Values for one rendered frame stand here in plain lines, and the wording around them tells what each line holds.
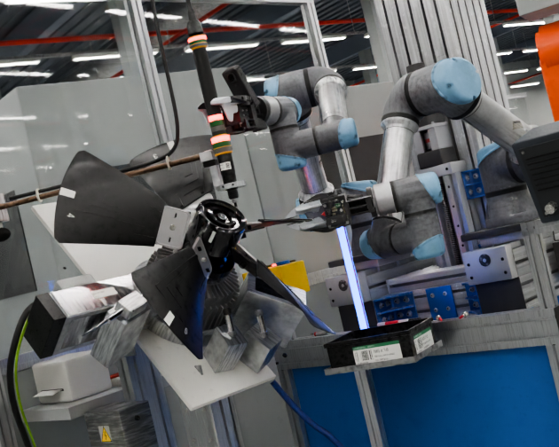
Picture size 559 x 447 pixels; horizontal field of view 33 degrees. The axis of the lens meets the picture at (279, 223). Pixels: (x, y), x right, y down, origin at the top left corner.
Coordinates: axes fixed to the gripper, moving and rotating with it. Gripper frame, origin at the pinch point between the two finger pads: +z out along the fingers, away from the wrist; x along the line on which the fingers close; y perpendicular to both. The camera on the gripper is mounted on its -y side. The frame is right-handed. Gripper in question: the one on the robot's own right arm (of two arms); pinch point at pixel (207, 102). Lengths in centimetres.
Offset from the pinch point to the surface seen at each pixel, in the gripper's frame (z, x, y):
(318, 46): -139, 46, -36
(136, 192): 20.0, 9.7, 17.8
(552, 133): -19, -71, 27
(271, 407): -75, 59, 88
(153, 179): 1.7, 20.1, 13.6
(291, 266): -41, 15, 43
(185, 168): -2.0, 12.3, 13.0
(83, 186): 28.8, 16.0, 14.3
